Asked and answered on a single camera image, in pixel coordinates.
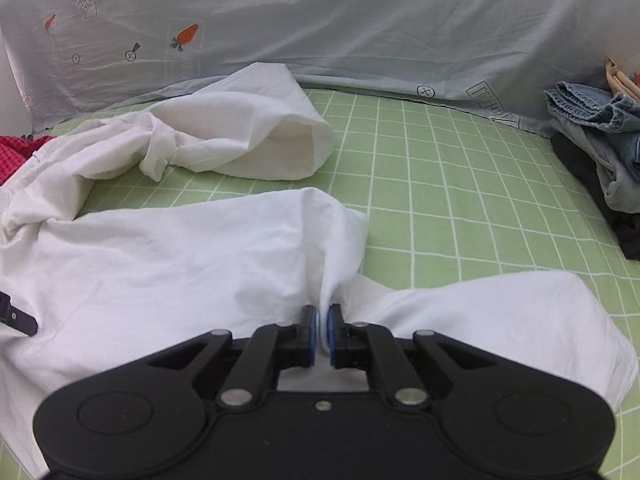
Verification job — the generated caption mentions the grey garment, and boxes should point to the grey garment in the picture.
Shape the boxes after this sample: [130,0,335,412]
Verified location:
[550,130,640,214]

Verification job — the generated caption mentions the grey carrot printed blanket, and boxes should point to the grey carrot printed blanket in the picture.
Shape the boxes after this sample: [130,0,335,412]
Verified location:
[0,0,640,137]

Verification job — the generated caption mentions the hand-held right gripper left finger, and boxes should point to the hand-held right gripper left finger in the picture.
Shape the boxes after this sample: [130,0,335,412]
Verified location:
[145,305,319,409]

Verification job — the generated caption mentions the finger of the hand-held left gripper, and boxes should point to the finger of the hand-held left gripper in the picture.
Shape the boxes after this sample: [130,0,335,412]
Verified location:
[0,292,39,337]

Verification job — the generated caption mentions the red checked cloth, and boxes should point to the red checked cloth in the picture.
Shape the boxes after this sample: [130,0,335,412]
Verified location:
[0,135,54,187]

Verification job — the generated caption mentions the beige garment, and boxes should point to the beige garment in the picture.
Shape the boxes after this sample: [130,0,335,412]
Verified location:
[605,56,640,102]

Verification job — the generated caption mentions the black garment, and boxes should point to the black garment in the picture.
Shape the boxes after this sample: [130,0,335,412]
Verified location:
[550,137,640,261]

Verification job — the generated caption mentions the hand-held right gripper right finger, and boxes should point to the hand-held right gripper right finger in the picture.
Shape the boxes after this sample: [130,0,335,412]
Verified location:
[326,304,497,408]

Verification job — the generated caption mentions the blue denim jeans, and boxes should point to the blue denim jeans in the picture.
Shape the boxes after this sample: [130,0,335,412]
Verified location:
[544,81,640,181]

